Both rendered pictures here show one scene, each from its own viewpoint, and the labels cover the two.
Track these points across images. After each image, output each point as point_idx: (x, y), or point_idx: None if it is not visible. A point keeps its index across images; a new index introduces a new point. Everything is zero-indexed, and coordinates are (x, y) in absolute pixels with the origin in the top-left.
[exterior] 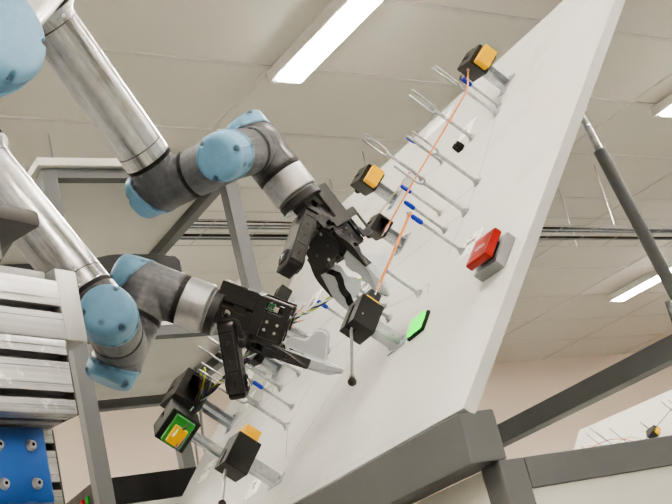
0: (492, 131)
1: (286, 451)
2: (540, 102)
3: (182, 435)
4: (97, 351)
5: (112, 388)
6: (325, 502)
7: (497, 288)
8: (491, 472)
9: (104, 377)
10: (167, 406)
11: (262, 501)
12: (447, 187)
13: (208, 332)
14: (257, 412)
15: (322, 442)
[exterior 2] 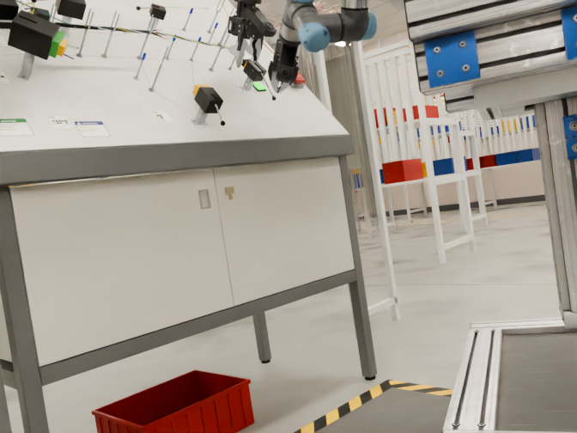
0: (182, 8)
1: (181, 106)
2: (221, 19)
3: (65, 50)
4: (345, 33)
5: (310, 45)
6: (279, 145)
7: (309, 95)
8: (343, 158)
9: (328, 43)
10: (26, 15)
11: (197, 130)
12: (167, 15)
13: (297, 45)
14: (51, 59)
15: (232, 115)
